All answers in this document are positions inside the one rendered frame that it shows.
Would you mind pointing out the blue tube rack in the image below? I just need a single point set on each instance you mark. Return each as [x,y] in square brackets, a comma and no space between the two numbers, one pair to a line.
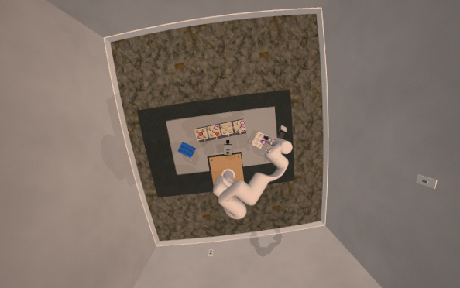
[188,152]

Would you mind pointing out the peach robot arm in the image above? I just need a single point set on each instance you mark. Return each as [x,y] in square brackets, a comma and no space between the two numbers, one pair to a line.
[250,193]

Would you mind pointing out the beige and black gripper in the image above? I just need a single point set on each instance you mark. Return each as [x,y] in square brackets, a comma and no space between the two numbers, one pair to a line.
[268,140]

